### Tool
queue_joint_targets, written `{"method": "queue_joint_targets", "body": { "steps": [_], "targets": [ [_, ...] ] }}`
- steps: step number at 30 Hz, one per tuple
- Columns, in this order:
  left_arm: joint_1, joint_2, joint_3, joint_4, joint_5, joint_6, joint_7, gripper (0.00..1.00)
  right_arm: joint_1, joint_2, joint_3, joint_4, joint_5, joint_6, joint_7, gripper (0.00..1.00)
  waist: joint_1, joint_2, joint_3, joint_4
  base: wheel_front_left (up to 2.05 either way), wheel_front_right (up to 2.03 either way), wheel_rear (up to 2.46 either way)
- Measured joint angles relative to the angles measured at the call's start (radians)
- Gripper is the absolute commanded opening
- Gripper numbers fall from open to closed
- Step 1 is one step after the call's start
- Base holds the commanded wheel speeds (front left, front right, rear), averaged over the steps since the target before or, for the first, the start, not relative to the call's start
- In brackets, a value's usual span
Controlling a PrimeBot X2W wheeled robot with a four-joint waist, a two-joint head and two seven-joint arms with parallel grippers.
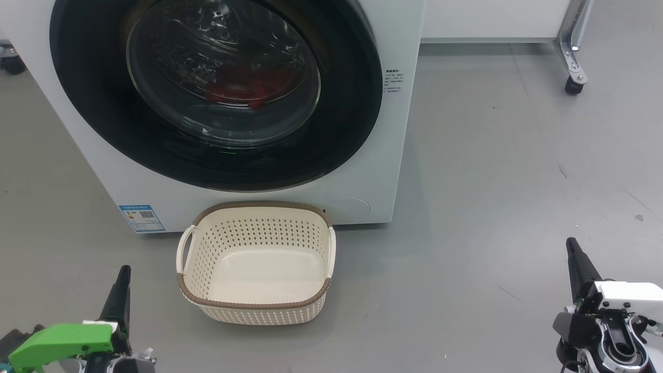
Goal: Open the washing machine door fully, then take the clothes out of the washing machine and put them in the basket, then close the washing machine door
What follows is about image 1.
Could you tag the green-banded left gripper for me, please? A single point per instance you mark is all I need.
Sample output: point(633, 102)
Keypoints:
point(57, 342)

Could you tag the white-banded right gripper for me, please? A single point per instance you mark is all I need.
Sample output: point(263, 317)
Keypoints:
point(632, 296)

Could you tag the plain red garment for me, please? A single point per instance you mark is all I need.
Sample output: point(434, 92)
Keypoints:
point(248, 85)

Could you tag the round black glass washer door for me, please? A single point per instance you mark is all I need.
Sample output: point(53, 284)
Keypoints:
point(336, 129)

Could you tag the cream perforated laundry basket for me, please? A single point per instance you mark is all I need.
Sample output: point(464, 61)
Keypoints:
point(259, 274)

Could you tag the white front-load washing machine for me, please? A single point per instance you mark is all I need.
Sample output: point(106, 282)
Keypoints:
point(404, 155)

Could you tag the blue energy label sticker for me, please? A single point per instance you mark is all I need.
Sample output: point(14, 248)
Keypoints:
point(142, 217)

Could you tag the black caster wheel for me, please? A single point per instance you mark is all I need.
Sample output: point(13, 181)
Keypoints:
point(573, 86)
point(13, 65)

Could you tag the silver metal partition leg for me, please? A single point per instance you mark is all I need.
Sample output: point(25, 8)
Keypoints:
point(572, 52)

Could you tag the round white filter cover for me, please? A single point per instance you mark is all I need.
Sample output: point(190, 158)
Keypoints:
point(355, 206)

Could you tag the printed warning text label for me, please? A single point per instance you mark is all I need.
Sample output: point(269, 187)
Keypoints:
point(393, 83)

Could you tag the white partition panel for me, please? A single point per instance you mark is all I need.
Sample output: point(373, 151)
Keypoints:
point(492, 18)

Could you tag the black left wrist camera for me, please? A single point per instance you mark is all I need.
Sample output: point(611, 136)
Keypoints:
point(15, 339)

